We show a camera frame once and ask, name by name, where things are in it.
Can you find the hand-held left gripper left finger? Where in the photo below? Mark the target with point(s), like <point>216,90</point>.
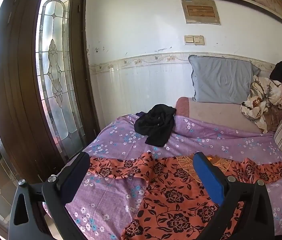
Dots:
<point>77,177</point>

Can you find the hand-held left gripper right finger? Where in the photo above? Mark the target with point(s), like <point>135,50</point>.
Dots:
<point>209,177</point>

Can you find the orange black floral garment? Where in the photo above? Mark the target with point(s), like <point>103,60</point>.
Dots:
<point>171,180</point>

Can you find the purple floral bedsheet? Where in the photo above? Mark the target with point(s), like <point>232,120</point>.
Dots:
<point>206,135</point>

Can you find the pink beige sofa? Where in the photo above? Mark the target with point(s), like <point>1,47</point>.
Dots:
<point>218,115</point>

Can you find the small purple cloth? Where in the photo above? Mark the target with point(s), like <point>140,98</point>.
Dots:
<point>139,114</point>

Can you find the cream brown floral cloth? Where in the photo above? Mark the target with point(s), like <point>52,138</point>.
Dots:
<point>258,97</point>

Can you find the grey blue pillow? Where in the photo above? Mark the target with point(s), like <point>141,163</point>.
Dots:
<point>218,80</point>

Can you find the wooden door with stained glass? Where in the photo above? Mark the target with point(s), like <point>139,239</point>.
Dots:
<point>11,80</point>

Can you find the black cloth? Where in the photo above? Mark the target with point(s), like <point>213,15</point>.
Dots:
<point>279,71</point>

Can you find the beige wall panel cover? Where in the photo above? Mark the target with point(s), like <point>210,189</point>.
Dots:
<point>201,11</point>

